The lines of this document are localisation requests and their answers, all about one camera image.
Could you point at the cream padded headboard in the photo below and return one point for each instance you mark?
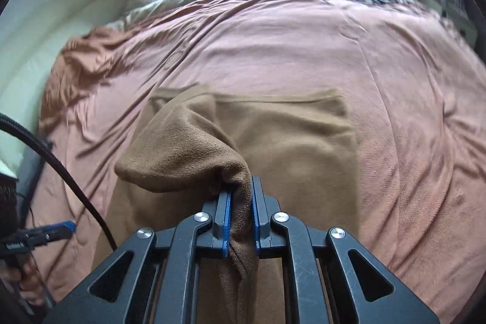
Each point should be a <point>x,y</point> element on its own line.
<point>32,34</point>

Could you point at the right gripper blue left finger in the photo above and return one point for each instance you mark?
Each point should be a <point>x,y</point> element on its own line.
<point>222,224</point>

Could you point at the person's left hand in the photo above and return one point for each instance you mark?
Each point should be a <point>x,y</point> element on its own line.
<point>28,280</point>

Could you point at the orange-brown bed blanket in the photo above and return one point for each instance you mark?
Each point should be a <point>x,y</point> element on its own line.
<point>366,116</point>

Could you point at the white bedside drawer cabinet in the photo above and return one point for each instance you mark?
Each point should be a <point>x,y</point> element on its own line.
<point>460,19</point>

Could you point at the folded grey garment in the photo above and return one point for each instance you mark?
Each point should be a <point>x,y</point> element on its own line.
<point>28,176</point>

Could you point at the tan printed t-shirt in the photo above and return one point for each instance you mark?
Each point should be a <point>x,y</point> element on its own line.
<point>192,142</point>

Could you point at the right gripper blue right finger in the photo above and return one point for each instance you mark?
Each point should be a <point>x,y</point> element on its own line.
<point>261,222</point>

